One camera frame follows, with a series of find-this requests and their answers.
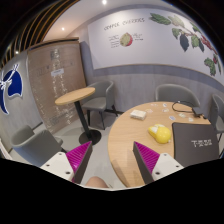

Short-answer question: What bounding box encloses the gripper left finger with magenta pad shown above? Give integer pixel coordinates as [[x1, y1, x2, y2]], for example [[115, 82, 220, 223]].
[[41, 141, 92, 184]]

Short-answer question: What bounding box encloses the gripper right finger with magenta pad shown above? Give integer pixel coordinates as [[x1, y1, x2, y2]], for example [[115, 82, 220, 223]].
[[133, 142, 183, 184]]

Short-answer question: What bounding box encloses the yellow computer mouse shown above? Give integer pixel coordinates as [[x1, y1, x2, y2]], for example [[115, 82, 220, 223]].
[[148, 124, 171, 144]]

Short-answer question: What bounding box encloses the grey armchair front left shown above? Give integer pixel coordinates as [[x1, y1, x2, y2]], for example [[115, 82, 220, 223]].
[[10, 125, 64, 167]]

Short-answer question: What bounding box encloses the small round wooden table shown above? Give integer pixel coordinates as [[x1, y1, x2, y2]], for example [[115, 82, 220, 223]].
[[55, 87, 102, 145]]

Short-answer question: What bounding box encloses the grey armchair back left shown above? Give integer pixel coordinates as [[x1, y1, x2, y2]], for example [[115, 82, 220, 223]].
[[82, 81, 118, 119]]

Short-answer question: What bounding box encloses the grey armchair behind table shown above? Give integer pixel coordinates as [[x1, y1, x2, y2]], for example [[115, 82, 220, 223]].
[[155, 84, 200, 107]]

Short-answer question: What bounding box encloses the grey armchair right edge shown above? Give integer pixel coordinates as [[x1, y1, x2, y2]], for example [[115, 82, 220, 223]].
[[209, 94, 224, 140]]

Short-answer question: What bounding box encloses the black cable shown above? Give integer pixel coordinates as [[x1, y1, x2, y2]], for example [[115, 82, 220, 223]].
[[171, 100, 201, 116]]

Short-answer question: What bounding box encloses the brown wall panel with text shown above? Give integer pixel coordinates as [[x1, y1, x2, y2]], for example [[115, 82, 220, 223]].
[[27, 39, 86, 134]]

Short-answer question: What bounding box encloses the blue white wall logo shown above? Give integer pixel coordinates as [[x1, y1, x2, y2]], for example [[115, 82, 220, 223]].
[[0, 64, 23, 115]]

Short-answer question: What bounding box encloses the coffee cherries wall mural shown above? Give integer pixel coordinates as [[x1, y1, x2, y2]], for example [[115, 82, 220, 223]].
[[88, 8, 224, 81]]

